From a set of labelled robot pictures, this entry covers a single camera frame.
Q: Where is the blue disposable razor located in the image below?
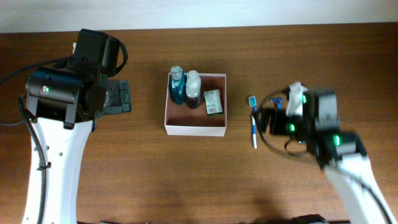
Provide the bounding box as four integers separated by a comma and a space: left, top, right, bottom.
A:
270, 97, 284, 110

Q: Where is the blue white toothbrush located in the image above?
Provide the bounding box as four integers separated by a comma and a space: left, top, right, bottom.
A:
248, 96, 257, 149

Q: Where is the teal mouthwash bottle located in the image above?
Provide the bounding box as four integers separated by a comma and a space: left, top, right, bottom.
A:
170, 65, 186, 105

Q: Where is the green soap bar box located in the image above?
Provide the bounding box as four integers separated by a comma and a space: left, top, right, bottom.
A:
203, 90, 223, 116

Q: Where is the clear pump soap bottle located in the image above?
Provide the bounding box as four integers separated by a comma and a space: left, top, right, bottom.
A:
186, 70, 201, 109

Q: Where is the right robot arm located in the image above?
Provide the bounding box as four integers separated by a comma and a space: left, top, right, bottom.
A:
253, 87, 397, 223

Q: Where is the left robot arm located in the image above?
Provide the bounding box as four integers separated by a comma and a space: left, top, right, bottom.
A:
19, 29, 132, 223

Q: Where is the white cardboard box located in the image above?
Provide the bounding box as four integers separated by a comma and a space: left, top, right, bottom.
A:
164, 73, 227, 137

